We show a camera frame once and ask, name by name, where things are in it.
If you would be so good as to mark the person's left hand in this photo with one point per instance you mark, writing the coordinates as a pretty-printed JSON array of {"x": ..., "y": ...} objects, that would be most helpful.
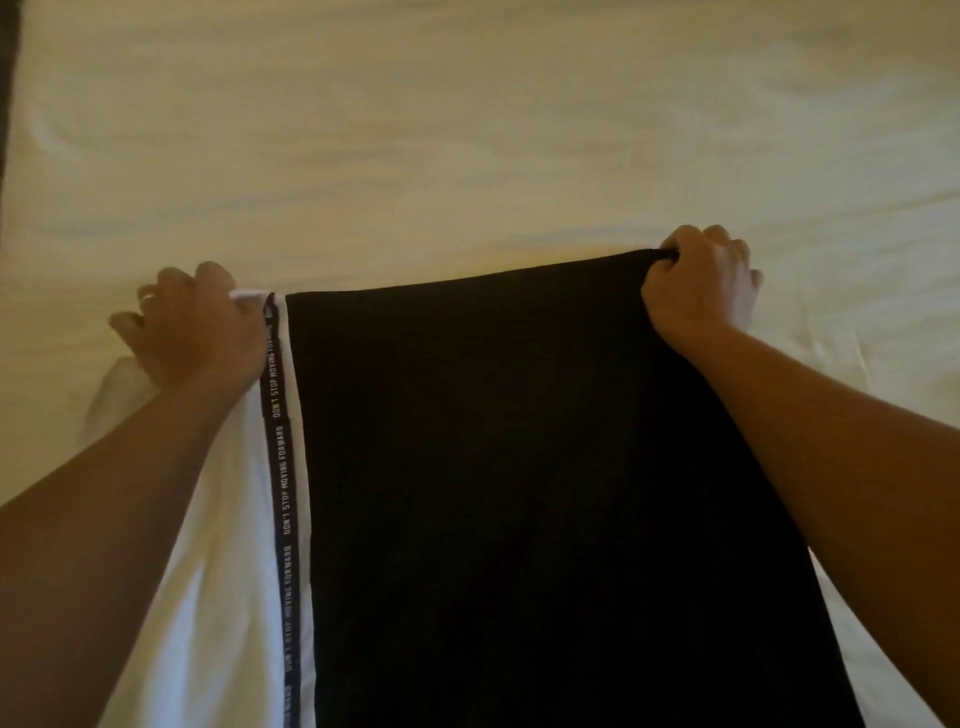
[{"x": 195, "y": 330}]

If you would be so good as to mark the person's right hand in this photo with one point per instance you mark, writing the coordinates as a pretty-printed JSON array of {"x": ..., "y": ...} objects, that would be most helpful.
[{"x": 702, "y": 288}]

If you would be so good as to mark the person's left forearm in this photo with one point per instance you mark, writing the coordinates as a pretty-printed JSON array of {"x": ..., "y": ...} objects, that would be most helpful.
[{"x": 105, "y": 555}]

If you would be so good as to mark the white and black t-shirt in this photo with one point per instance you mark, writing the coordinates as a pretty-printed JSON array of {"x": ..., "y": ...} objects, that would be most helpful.
[{"x": 540, "y": 495}]

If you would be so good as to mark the white bed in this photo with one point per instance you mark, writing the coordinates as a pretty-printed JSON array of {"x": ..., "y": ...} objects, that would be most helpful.
[{"x": 450, "y": 120}]

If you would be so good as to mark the person's right forearm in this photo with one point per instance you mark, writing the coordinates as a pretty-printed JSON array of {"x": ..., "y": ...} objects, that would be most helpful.
[{"x": 855, "y": 480}]

